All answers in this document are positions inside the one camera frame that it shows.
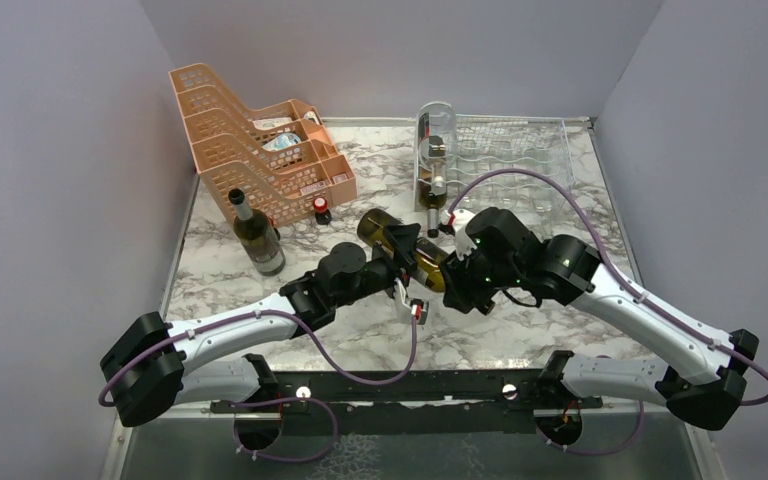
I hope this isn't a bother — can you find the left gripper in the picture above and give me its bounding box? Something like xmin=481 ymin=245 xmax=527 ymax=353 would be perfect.
xmin=333 ymin=224 xmax=421 ymax=309

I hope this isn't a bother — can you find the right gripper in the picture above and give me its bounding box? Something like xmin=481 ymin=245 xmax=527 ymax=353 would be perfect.
xmin=438 ymin=237 xmax=522 ymax=313

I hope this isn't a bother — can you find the green wine bottle black cap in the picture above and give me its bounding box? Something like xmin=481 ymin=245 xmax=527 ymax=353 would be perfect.
xmin=356 ymin=207 xmax=452 ymax=294

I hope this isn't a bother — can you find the clear square glass bottle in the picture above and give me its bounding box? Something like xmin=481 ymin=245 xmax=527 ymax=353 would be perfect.
xmin=459 ymin=150 xmax=493 ymax=206

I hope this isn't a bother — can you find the clear tall glass bottle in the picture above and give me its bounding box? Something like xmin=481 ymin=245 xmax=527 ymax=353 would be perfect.
xmin=521 ymin=152 xmax=556 ymax=213

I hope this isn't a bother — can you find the dark labelled wine bottle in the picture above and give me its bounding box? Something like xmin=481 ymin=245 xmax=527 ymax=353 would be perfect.
xmin=418 ymin=135 xmax=448 ymax=238

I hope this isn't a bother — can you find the clear round bottle silver cap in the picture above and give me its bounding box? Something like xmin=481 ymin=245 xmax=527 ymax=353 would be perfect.
xmin=415 ymin=101 xmax=457 ymax=187

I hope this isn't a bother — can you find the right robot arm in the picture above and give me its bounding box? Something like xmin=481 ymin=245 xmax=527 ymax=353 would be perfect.
xmin=440 ymin=207 xmax=759 ymax=431

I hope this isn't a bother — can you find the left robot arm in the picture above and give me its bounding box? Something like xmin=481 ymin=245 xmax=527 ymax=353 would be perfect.
xmin=98 ymin=224 xmax=424 ymax=427

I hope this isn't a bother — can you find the small red cap bottle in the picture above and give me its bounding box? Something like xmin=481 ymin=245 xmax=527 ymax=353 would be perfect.
xmin=312 ymin=196 xmax=332 ymax=226

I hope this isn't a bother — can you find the orange plastic file rack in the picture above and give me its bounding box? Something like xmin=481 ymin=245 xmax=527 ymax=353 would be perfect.
xmin=169 ymin=63 xmax=357 ymax=226

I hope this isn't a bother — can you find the green wine bottle silver neck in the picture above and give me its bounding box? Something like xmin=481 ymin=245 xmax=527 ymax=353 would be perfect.
xmin=228 ymin=188 xmax=286 ymax=276

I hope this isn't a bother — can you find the blue white packet in rack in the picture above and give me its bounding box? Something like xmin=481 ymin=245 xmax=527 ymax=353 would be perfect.
xmin=263 ymin=132 xmax=302 ymax=151

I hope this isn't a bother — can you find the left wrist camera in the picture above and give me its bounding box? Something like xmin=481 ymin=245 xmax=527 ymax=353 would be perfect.
xmin=392 ymin=279 xmax=430 ymax=326

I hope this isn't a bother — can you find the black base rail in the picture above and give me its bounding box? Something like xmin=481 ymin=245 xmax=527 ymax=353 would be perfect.
xmin=209 ymin=368 xmax=623 ymax=436

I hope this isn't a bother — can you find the white wire wine rack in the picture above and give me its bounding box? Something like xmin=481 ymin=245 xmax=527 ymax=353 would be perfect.
xmin=414 ymin=114 xmax=574 ymax=215

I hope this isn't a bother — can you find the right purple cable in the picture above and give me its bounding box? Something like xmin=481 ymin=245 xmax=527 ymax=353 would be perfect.
xmin=446 ymin=168 xmax=768 ymax=407

